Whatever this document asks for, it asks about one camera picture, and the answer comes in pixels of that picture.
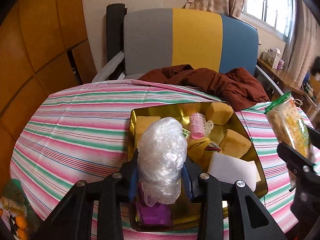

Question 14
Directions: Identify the green bag of oranges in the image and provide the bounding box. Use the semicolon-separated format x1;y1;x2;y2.
0;179;33;240

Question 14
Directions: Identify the pink hair roller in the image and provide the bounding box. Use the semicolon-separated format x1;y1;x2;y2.
189;112;214;140

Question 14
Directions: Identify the gold tin box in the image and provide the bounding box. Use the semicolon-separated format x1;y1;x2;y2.
126;101;268;232

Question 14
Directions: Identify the yellow plush toy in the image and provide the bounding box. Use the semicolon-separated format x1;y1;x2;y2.
186;137;222;170

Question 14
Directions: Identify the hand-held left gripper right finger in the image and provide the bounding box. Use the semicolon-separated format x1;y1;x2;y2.
181;152;287;240

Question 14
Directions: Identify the wooden side table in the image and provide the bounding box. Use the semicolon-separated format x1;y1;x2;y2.
257;58;305;95

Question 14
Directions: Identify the stained yellow sponge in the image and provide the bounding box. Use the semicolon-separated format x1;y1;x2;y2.
219;129;252;159

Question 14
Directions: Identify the black post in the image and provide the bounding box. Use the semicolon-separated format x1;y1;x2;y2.
106;3;128;65

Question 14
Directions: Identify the clear plastic bag bundle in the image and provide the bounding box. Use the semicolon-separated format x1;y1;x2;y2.
137;117;188;207

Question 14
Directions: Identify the green yellow cracker packet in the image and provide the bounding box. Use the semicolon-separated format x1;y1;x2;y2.
265;92;316;165

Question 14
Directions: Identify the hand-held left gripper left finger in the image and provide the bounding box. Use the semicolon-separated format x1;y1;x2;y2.
32;149;140;240

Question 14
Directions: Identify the window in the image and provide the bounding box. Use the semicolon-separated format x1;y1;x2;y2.
241;0;297;39

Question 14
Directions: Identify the beige striped curtain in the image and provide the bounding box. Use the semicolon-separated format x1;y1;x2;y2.
282;0;320;88

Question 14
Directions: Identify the small yellow sponge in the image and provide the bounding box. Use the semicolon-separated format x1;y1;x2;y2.
205;102;234;126

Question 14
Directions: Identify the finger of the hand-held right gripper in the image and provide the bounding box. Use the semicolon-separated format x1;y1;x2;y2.
307;126;320;153
277;142;317;180

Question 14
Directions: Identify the purple block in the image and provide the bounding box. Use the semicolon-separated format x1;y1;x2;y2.
136;182;174;227

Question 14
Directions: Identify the wooden wardrobe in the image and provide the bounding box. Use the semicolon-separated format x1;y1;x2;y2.
0;0;98;140

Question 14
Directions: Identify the grey yellow blue chair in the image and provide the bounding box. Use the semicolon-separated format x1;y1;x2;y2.
92;7;284;103

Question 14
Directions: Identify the pink green striped tablecloth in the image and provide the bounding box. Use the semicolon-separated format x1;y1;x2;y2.
10;79;320;240

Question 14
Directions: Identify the large yellow sponge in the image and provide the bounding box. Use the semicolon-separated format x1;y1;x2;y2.
137;116;162;140

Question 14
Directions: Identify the tall white carton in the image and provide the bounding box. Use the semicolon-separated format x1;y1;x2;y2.
269;48;282;69

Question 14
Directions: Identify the white foam block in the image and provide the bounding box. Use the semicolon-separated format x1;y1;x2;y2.
207;152;262;193

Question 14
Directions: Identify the rust brown jacket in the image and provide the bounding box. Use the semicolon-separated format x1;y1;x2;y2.
138;64;270;112

